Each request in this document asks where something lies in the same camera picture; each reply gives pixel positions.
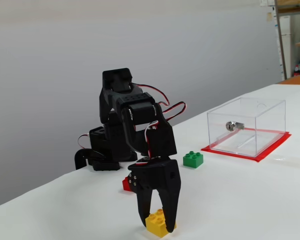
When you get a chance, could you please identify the black table clamp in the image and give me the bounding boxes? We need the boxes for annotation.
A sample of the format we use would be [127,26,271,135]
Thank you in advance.
[74,148,121,172]

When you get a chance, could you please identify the green lego brick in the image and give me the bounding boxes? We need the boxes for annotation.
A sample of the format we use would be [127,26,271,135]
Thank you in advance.
[182,150,205,169]

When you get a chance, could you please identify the white cabinet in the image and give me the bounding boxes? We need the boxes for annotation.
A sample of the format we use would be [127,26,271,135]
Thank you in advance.
[278,15,291,76]

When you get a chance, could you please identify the orange wooden tabletop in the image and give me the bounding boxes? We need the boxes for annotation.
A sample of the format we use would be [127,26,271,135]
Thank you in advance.
[277,74,300,86]

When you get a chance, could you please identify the base servo cable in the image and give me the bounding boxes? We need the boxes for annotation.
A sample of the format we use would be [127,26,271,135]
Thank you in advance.
[77,133,91,151]

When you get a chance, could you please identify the yellow lego brick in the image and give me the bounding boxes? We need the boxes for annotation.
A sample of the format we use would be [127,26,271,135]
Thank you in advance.
[144,208,177,238]

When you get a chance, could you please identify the transparent plastic box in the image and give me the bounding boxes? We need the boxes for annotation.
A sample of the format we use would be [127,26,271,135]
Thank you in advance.
[206,97,287,158]

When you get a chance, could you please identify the metal cam lock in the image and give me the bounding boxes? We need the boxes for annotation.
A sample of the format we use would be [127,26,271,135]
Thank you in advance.
[225,120,245,132]

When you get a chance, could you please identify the arm servo cable loops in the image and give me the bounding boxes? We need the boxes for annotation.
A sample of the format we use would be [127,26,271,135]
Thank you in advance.
[131,82,188,121]

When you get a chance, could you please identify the gripper servo cable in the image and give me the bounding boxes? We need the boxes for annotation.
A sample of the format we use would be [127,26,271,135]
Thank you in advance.
[136,120,160,166]

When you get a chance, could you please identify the red lego brick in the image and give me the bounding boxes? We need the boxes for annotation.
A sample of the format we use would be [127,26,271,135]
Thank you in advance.
[121,176,135,193]

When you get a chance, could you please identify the metal shelf rack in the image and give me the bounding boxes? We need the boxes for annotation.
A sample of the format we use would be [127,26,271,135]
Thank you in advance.
[274,0,300,81]

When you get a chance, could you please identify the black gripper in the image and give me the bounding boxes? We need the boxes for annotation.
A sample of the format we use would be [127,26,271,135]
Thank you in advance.
[127,158,182,234]

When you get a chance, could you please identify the red tape square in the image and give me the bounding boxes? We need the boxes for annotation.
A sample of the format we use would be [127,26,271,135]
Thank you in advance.
[200,128,292,163]

